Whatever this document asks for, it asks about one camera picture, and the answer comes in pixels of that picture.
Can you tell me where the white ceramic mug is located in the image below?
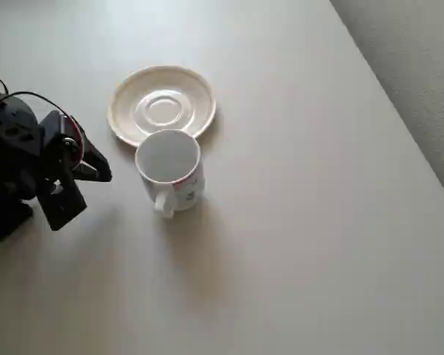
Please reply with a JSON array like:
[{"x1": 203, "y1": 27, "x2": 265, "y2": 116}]
[{"x1": 135, "y1": 129, "x2": 205, "y2": 219}]

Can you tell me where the cream porcelain saucer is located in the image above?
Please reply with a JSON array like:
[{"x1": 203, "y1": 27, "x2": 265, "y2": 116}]
[{"x1": 107, "y1": 64, "x2": 218, "y2": 148}]

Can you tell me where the red cable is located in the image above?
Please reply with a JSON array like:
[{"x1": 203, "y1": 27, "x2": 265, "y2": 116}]
[{"x1": 58, "y1": 110, "x2": 87, "y2": 166}]

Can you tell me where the thin black cable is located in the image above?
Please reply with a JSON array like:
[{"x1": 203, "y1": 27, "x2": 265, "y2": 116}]
[{"x1": 0, "y1": 74, "x2": 66, "y2": 114}]

